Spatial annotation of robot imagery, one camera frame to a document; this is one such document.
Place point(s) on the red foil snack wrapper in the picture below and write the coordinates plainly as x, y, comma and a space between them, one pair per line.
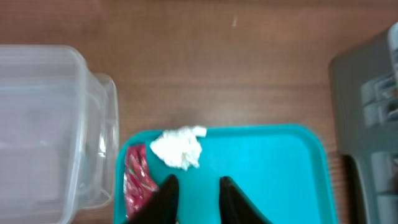
138, 185

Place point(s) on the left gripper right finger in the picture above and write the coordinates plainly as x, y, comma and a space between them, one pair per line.
235, 207

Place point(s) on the clear plastic storage bin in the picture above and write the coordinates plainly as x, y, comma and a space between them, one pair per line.
59, 134

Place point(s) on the white napkin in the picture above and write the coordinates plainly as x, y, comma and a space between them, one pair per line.
179, 148

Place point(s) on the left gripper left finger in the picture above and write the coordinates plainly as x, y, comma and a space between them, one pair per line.
163, 205

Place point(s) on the grey dishwasher rack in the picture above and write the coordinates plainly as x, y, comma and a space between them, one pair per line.
364, 93

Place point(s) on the teal serving tray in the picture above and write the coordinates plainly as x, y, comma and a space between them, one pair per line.
282, 169

